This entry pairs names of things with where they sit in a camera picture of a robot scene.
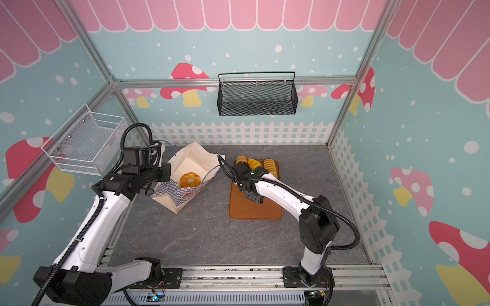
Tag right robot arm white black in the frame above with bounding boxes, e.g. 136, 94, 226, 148
218, 156, 361, 291

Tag yellow fake bread roll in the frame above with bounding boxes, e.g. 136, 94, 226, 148
264, 159, 278, 178

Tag white mesh wall basket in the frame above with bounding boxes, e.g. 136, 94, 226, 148
42, 105, 128, 176

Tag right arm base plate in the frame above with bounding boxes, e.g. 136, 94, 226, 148
282, 265, 336, 289

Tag black mesh wall basket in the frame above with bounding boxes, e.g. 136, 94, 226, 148
217, 71, 299, 117

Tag checkered paper bag blue handles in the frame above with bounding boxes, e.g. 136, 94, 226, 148
151, 142, 219, 214

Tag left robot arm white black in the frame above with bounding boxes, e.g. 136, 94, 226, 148
32, 123, 171, 305

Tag yellow fake croissant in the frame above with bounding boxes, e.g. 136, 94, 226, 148
247, 158, 262, 170

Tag ridged yellow fake bread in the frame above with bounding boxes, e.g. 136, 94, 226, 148
236, 155, 248, 164

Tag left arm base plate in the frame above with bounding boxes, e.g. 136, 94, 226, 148
128, 268, 183, 289

